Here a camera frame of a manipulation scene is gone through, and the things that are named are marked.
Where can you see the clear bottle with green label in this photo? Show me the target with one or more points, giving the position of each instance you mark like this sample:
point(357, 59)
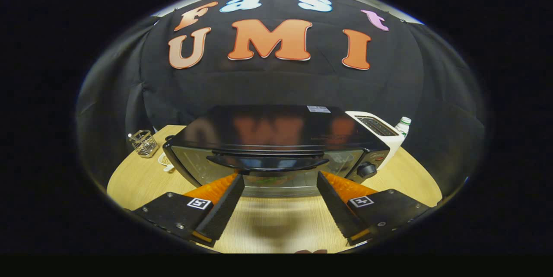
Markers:
point(403, 126)

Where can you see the black toaster oven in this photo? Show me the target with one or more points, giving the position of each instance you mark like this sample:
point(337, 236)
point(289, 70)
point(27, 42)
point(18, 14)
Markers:
point(276, 132)

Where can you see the white divided snack dish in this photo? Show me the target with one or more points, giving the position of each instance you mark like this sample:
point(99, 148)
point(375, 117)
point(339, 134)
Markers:
point(165, 162)

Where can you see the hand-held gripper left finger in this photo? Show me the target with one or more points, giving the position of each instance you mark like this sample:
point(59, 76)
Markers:
point(224, 212)

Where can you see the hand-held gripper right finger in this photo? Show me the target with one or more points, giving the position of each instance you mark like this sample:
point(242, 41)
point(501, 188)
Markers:
point(339, 212)

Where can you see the white pop-up toaster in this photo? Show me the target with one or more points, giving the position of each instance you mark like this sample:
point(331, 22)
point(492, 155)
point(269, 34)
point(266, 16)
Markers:
point(391, 143)

